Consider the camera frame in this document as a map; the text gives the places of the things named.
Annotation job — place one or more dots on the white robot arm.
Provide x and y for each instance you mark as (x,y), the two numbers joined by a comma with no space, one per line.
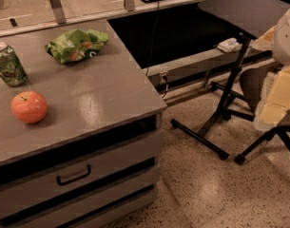
(281,46)

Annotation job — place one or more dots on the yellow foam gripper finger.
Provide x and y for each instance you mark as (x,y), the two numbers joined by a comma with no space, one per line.
(276,96)

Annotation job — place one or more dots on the red apple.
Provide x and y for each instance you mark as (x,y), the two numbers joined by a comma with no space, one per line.
(29,107)

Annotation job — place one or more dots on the dark office chair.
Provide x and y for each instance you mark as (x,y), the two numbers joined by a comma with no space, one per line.
(252,82)

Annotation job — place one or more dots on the metal window railing frame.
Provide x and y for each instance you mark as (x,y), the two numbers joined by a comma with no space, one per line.
(19,16)

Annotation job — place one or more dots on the small white box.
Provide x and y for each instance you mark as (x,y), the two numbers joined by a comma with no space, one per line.
(228,45)

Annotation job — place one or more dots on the green chip bag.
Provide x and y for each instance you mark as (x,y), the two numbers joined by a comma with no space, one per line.
(76,45)

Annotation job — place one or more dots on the green soda can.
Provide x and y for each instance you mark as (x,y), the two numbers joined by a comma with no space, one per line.
(11,70)

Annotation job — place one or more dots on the black tilted stand table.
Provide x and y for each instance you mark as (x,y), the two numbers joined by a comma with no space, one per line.
(253,18)

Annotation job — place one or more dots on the black drawer handle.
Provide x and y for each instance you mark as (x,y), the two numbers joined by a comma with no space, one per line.
(66,180)

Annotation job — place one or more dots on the grey drawer cabinet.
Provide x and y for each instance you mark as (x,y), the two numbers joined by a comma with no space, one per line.
(103,112)

